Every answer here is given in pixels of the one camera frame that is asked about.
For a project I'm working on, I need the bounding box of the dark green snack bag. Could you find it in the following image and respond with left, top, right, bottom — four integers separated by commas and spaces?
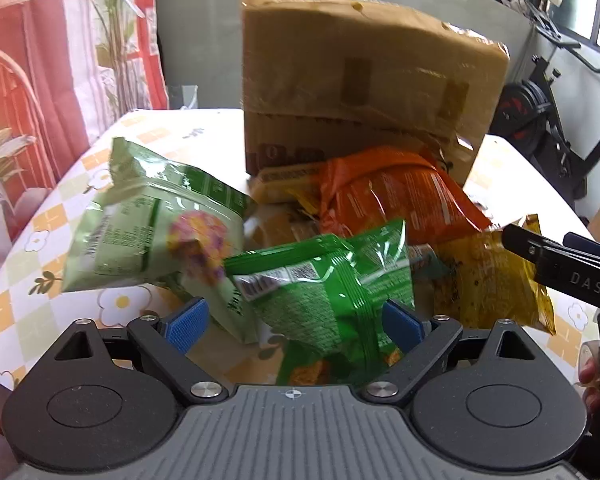
224, 220, 415, 386

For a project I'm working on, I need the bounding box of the person's right hand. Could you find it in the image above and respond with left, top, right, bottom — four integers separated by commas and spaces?
579, 356, 600, 414

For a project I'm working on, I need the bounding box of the yellow snack bag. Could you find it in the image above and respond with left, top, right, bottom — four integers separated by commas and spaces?
432, 230, 556, 335

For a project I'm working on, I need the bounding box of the light green snack bag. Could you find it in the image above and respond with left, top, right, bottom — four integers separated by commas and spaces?
62, 138, 258, 344

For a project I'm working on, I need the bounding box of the black exercise bike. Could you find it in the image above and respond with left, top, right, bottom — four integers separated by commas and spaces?
488, 0, 600, 201

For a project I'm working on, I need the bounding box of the orange snack bag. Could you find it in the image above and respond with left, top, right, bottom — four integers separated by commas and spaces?
320, 146, 491, 245

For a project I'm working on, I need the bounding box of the yellow wafer snack pack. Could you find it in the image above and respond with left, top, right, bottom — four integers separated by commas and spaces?
249, 162, 325, 205

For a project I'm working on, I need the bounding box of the brown cardboard box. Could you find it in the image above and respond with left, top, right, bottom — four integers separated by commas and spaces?
242, 0, 509, 183

